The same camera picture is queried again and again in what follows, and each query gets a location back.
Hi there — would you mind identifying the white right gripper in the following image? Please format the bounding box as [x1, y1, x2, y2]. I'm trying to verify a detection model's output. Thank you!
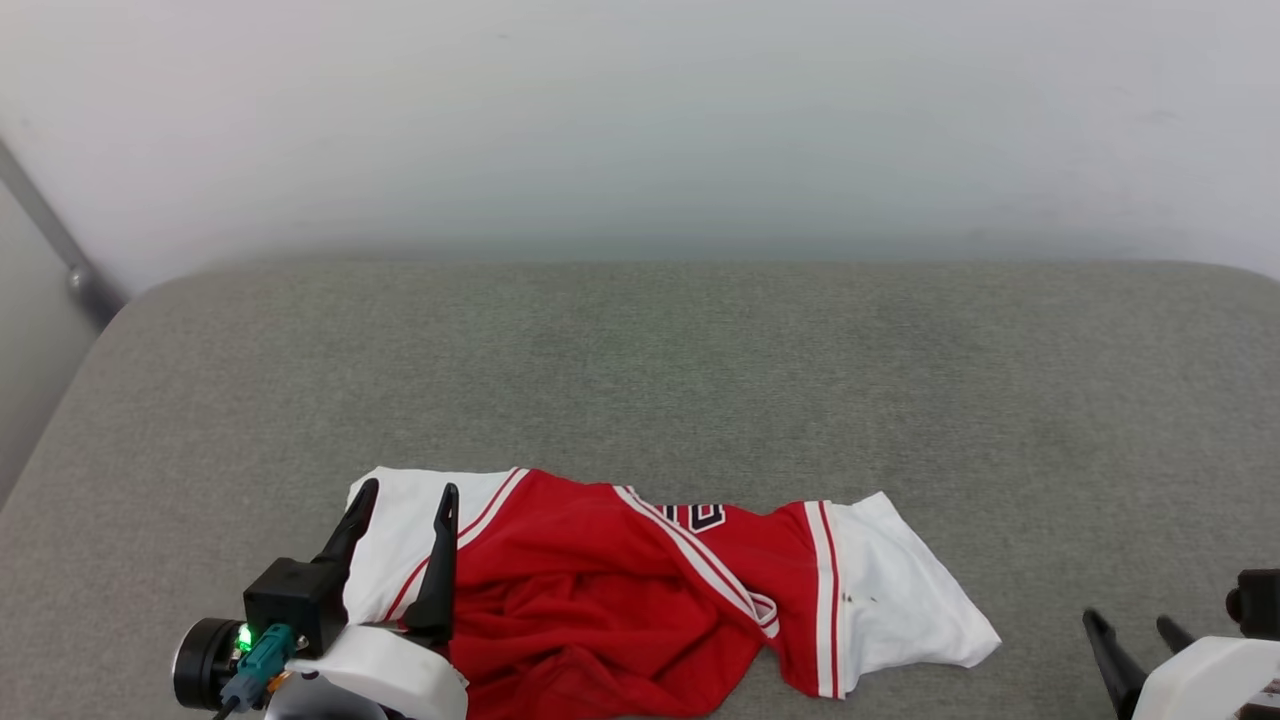
[1083, 610, 1280, 720]

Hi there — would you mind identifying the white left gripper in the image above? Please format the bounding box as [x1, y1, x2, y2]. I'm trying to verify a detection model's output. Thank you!
[265, 478, 469, 720]

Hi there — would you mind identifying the red and white jersey shirt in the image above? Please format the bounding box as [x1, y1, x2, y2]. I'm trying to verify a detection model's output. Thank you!
[340, 466, 1003, 720]

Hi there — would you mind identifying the beige fabric cloth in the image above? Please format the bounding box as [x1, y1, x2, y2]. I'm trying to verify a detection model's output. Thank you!
[0, 258, 1280, 720]

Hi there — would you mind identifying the grey metal pole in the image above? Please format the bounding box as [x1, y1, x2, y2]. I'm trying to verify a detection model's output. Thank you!
[0, 140, 127, 327]

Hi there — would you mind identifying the teal left camera connector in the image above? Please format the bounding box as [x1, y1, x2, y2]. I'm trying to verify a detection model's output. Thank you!
[220, 622, 298, 713]

